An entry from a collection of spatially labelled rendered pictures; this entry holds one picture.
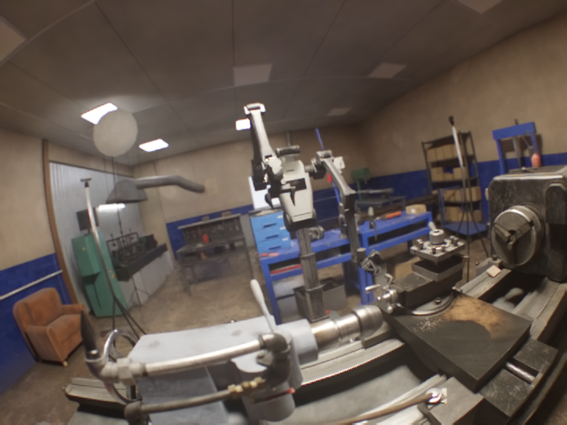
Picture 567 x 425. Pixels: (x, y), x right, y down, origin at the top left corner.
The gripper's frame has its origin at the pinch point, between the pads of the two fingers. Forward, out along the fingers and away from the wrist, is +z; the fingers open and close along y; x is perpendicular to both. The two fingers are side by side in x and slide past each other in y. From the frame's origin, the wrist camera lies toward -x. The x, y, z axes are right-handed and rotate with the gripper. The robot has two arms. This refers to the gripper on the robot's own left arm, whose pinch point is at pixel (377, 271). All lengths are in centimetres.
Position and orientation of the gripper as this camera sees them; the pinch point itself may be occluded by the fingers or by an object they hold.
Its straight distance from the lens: 138.5
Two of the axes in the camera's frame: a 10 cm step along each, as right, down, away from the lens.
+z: 1.7, 0.6, -9.8
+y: 8.2, 5.4, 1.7
